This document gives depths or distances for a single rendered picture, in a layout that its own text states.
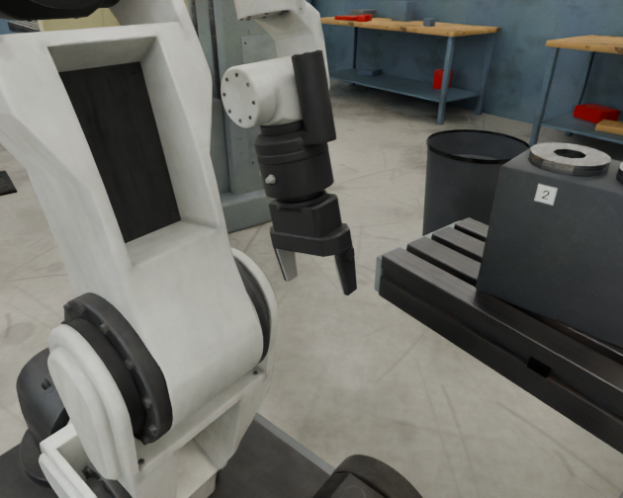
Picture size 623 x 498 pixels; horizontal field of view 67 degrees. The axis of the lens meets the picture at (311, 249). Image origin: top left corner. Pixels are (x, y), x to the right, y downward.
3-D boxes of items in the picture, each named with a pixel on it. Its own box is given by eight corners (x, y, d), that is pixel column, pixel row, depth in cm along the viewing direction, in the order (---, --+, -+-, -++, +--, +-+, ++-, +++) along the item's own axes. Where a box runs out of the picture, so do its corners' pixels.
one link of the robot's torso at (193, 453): (64, 505, 69) (16, 296, 37) (178, 420, 82) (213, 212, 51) (127, 596, 63) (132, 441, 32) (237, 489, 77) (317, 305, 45)
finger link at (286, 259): (300, 274, 69) (292, 235, 67) (285, 284, 67) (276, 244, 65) (292, 272, 70) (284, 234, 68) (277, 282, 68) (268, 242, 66)
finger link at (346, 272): (340, 296, 60) (332, 253, 58) (355, 286, 62) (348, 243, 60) (350, 299, 59) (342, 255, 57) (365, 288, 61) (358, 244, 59)
